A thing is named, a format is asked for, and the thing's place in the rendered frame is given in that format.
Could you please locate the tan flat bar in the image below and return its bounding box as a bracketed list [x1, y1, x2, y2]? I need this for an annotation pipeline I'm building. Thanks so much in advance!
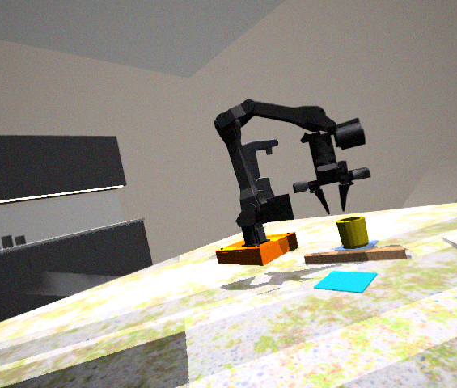
[304, 247, 407, 264]

